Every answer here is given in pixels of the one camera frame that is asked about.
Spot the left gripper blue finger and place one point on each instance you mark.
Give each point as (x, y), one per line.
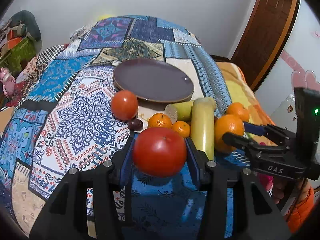
(271, 132)

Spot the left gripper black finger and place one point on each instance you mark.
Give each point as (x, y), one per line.
(249, 145)

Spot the red tomato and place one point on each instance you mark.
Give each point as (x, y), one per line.
(124, 105)
(159, 152)

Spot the person's hand holding gripper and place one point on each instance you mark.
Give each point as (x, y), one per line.
(279, 186)

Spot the yellow orange blanket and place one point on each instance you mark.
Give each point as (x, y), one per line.
(240, 92)

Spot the small mandarin orange hidden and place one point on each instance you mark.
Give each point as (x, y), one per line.
(182, 128)

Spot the wooden wardrobe with sliding door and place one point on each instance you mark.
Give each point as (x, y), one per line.
(297, 66)

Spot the dark purple round plate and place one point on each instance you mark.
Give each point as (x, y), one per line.
(153, 80)

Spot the patchwork patterned bedspread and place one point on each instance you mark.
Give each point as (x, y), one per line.
(65, 120)

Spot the dark wooden door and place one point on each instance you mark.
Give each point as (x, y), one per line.
(264, 37)

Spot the pink plush toy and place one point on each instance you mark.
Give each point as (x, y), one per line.
(8, 82)

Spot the green storage bag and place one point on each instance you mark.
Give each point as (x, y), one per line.
(18, 57)

